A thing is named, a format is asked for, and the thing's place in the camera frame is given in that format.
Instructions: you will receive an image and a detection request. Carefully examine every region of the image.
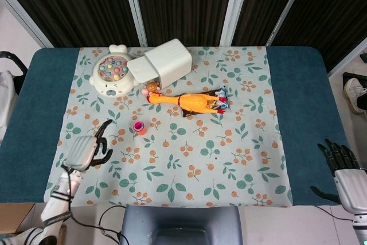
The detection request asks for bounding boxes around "white seal fishing game toy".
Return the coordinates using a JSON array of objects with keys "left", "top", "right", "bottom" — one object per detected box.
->
[{"left": 89, "top": 44, "right": 138, "bottom": 98}]

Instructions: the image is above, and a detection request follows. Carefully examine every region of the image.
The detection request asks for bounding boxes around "dark folding partition screen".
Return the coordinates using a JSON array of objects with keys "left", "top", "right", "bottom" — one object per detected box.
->
[{"left": 0, "top": 0, "right": 367, "bottom": 73}]

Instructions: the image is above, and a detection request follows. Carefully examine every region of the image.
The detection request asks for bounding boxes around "white sneaker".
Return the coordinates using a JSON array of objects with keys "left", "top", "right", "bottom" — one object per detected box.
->
[{"left": 343, "top": 77, "right": 367, "bottom": 114}]

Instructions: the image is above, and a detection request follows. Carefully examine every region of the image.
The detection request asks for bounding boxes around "teal table cover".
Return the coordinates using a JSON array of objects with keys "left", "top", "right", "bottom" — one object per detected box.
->
[{"left": 0, "top": 45, "right": 362, "bottom": 206}]

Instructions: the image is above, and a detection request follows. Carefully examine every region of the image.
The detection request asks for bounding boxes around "orange plastic cup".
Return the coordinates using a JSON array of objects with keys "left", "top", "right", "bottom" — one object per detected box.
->
[{"left": 132, "top": 120, "right": 147, "bottom": 136}]

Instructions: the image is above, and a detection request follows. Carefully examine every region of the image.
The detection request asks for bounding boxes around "white lidded trash bin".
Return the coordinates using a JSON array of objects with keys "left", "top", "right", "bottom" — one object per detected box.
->
[{"left": 127, "top": 38, "right": 193, "bottom": 89}]

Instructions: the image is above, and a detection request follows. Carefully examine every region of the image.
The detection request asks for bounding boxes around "yellow rubber chicken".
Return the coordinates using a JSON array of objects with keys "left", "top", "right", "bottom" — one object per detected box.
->
[{"left": 146, "top": 91, "right": 227, "bottom": 118}]

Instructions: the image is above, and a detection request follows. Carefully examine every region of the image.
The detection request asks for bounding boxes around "dark snack packet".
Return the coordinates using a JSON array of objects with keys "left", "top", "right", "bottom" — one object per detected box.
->
[{"left": 182, "top": 85, "right": 232, "bottom": 118}]

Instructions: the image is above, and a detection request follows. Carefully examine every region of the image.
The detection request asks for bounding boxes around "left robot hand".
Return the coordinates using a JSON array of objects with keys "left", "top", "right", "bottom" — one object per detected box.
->
[{"left": 61, "top": 118, "right": 114, "bottom": 173}]

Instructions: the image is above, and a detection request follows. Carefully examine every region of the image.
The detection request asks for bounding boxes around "black chair frame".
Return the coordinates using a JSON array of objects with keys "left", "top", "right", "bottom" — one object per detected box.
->
[{"left": 0, "top": 51, "right": 29, "bottom": 96}]

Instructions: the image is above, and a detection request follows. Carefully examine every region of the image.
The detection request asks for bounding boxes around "black trouser leg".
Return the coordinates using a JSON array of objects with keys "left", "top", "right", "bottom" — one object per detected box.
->
[{"left": 355, "top": 91, "right": 367, "bottom": 108}]

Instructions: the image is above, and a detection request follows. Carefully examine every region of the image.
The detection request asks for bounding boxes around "black cable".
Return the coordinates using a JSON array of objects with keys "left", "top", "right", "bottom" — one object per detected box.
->
[{"left": 98, "top": 205, "right": 127, "bottom": 243}]

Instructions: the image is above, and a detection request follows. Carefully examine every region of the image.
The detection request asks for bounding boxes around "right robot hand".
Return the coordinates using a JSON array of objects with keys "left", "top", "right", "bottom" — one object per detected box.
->
[{"left": 310, "top": 138, "right": 367, "bottom": 216}]

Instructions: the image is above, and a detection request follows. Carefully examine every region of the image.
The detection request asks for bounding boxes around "white cloth bag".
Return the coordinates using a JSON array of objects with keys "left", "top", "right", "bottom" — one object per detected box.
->
[{"left": 0, "top": 69, "right": 18, "bottom": 142}]

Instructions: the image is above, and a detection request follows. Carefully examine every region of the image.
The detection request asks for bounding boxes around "floral tablecloth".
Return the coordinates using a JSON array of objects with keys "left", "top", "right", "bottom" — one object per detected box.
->
[{"left": 42, "top": 45, "right": 294, "bottom": 208}]

